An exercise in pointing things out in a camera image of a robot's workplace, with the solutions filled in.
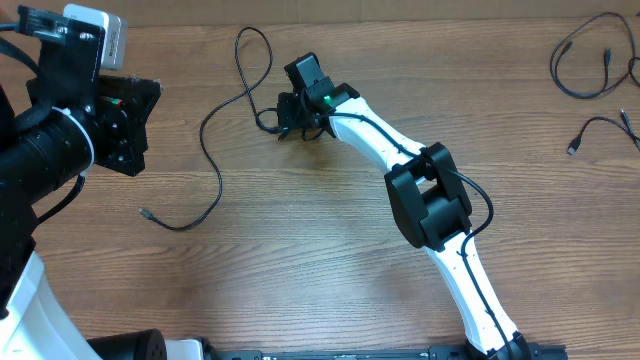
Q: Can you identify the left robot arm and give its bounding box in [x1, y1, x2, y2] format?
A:
[1, 4, 213, 359]

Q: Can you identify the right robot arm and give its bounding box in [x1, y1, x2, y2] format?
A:
[277, 53, 533, 359]

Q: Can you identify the short black cable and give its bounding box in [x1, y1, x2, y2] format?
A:
[138, 26, 284, 233]

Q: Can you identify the thin black USB cable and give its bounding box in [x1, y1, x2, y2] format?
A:
[549, 11, 637, 100]

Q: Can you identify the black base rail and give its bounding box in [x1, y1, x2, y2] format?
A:
[199, 342, 569, 360]

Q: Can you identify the black cable with USB-A plug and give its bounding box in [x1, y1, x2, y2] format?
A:
[566, 57, 640, 156]

